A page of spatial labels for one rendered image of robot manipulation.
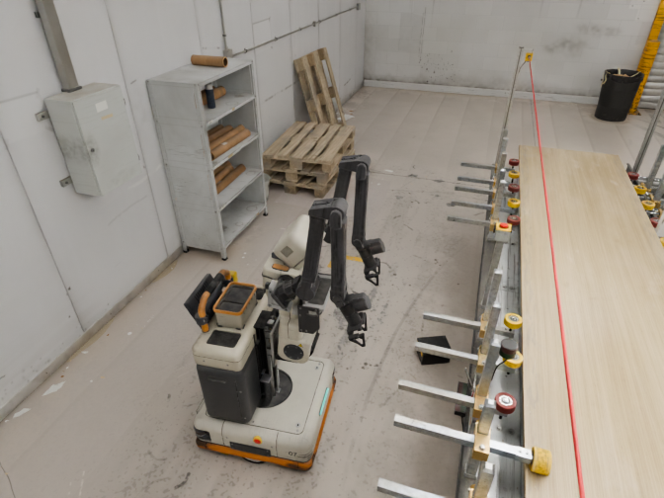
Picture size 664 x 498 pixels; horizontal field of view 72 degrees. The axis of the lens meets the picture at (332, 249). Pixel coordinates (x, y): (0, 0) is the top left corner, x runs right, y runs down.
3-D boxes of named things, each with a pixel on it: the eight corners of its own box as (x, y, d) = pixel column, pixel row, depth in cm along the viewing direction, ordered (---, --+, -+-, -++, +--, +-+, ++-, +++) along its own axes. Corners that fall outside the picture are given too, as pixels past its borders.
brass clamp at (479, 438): (469, 457, 156) (471, 449, 153) (472, 425, 166) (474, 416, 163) (488, 463, 154) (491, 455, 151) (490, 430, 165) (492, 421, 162)
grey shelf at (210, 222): (183, 252, 426) (144, 79, 340) (230, 207, 497) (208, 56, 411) (225, 261, 414) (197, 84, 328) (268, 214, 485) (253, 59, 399)
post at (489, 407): (462, 484, 177) (485, 404, 150) (463, 476, 179) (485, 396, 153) (471, 487, 176) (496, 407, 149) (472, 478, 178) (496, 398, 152)
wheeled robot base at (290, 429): (195, 451, 255) (187, 423, 241) (239, 366, 306) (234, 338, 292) (311, 476, 242) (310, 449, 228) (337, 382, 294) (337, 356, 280)
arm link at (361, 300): (335, 284, 186) (330, 297, 179) (361, 277, 182) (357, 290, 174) (348, 305, 191) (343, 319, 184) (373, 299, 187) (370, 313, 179)
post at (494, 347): (469, 424, 194) (490, 343, 167) (470, 417, 197) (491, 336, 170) (478, 426, 193) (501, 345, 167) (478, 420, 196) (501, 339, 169)
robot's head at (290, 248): (269, 253, 194) (290, 233, 186) (284, 228, 211) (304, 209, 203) (293, 275, 197) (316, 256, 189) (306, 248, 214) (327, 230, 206)
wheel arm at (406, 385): (397, 390, 191) (398, 383, 189) (399, 384, 194) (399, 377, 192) (506, 418, 180) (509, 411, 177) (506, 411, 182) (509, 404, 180)
